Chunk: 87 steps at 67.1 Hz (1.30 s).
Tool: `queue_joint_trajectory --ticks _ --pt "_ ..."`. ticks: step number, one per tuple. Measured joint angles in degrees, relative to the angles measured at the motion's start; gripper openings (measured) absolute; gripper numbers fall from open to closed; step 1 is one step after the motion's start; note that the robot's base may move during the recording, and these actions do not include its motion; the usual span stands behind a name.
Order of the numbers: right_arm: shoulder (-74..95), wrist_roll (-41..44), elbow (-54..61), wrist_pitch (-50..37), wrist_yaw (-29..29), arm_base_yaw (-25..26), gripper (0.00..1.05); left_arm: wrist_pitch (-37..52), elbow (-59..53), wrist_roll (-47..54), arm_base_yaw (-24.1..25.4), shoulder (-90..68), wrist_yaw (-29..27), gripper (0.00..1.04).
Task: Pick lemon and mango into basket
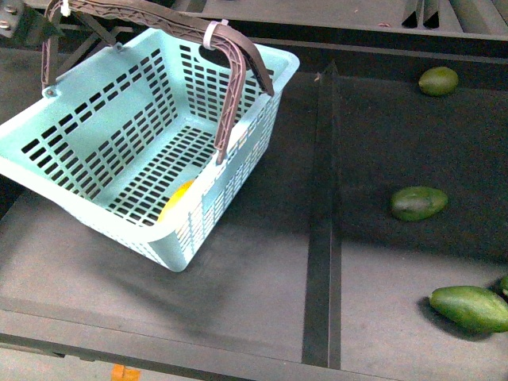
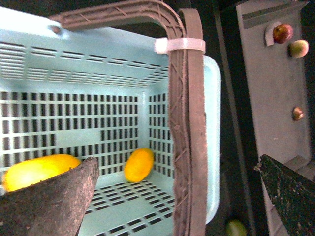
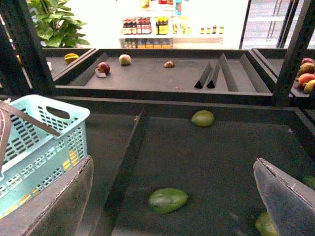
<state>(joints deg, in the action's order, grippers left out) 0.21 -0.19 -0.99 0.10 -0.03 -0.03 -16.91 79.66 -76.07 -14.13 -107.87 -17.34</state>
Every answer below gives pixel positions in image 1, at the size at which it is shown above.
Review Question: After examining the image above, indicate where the yellow mango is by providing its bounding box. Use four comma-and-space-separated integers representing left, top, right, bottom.
156, 179, 194, 223

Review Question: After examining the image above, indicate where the brown basket handle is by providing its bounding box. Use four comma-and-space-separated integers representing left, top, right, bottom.
47, 1, 274, 95
46, 9, 246, 164

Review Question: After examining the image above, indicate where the teal plastic shopping basket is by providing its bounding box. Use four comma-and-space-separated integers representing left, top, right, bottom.
1, 29, 299, 271

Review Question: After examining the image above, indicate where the green mango bottom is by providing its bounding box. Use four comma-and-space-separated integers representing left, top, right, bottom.
429, 286, 507, 333

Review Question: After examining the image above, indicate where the green avocado middle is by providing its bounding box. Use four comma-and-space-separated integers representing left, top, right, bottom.
390, 186, 448, 222

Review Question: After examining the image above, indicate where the green avocado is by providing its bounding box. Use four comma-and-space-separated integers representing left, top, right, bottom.
418, 67, 459, 97
390, 186, 448, 222

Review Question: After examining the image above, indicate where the white zip tie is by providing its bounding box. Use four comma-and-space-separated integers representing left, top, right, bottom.
202, 19, 229, 51

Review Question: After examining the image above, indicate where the green avocado top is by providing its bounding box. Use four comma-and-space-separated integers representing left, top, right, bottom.
418, 67, 459, 97

